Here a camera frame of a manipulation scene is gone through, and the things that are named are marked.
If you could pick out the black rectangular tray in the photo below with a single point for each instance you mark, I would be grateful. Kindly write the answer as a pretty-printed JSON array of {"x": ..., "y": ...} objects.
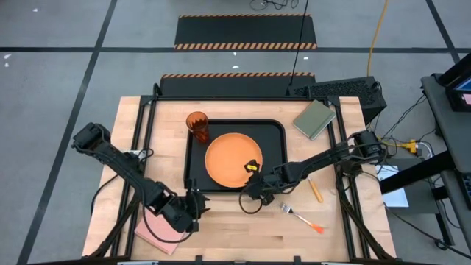
[{"x": 272, "y": 132}]

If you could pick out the orange round plate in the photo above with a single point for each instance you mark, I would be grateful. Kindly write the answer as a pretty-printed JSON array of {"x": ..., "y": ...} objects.
[{"x": 228, "y": 158}]

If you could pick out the black monitor on desk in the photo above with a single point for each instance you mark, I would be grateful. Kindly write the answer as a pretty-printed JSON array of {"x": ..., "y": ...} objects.
[{"x": 458, "y": 101}]

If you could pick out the black metal table frame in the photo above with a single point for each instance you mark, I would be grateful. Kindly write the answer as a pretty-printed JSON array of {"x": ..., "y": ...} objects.
[{"x": 239, "y": 98}]

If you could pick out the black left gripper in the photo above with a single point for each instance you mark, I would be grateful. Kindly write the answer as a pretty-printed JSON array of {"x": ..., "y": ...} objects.
[{"x": 176, "y": 213}]

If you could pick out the large hazard striped black mat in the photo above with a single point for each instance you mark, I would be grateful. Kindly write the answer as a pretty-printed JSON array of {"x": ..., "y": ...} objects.
[{"x": 243, "y": 31}]

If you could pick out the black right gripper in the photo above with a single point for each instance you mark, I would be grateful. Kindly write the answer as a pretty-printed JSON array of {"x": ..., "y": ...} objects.
[{"x": 274, "y": 180}]

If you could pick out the dark side desk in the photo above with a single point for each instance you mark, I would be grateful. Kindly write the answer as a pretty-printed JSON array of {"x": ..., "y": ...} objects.
[{"x": 445, "y": 125}]

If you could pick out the narrow hazard striped black mat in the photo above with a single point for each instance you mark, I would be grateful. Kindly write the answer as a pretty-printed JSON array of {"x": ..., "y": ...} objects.
[{"x": 235, "y": 86}]

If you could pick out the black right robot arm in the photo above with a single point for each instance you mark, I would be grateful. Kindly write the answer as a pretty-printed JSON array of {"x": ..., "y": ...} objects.
[{"x": 324, "y": 156}]

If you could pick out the black computer tower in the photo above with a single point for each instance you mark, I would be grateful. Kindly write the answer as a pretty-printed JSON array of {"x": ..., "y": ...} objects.
[{"x": 342, "y": 90}]

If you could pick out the white paper sheet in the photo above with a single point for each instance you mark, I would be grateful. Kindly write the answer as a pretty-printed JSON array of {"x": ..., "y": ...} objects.
[{"x": 399, "y": 198}]

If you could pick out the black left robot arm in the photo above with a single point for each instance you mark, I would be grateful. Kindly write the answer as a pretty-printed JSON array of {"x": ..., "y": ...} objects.
[{"x": 121, "y": 165}]

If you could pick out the pink notebook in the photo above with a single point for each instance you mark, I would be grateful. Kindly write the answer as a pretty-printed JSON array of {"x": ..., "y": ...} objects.
[{"x": 158, "y": 233}]

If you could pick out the yellow power connector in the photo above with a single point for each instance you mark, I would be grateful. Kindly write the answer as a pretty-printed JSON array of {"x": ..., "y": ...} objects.
[{"x": 411, "y": 145}]

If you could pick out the orange faceted plastic cup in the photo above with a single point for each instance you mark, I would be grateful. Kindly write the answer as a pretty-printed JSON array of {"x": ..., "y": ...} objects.
[{"x": 198, "y": 127}]

